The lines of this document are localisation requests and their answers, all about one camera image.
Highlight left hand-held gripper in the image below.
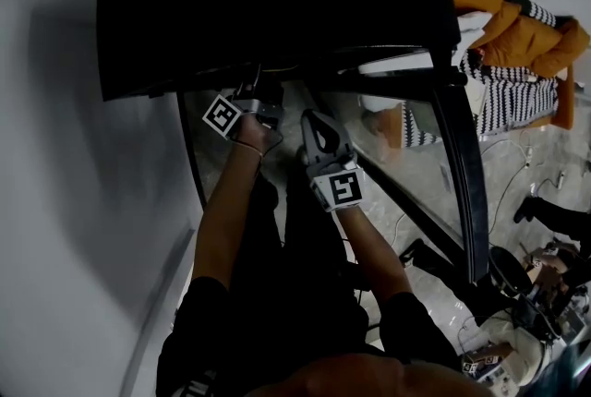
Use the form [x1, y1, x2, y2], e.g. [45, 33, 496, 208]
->
[201, 82, 285, 141]

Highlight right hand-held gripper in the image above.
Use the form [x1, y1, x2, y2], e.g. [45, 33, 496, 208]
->
[299, 108, 367, 214]

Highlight large black panel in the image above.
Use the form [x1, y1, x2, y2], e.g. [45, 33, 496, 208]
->
[95, 0, 464, 103]

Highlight person's left forearm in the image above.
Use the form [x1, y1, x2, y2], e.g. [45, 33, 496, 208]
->
[190, 141, 265, 295]

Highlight person's right forearm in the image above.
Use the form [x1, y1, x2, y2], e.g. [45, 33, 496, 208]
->
[332, 204, 416, 305]

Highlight person's left hand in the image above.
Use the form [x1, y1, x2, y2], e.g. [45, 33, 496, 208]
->
[230, 112, 284, 157]

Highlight thin wrist band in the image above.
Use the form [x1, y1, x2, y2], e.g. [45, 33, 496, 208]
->
[230, 139, 265, 161]

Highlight person's black trousers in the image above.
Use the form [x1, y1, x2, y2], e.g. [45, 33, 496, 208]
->
[225, 168, 370, 341]

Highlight black white striped blanket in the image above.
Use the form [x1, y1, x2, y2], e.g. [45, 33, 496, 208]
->
[460, 52, 561, 137]

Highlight person's black shirt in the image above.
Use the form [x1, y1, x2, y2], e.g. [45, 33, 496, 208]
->
[155, 275, 463, 397]

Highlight orange sofa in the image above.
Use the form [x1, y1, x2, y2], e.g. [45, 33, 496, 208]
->
[437, 0, 591, 131]

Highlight black round stool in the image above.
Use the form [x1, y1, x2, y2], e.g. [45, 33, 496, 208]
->
[488, 246, 533, 297]

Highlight person's face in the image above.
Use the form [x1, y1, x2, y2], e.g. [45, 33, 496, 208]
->
[247, 352, 496, 397]

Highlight black white striped pillow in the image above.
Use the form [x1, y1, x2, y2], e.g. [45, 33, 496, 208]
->
[506, 0, 559, 28]

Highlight white floor cable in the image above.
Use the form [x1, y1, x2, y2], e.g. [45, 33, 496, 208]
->
[479, 126, 535, 168]

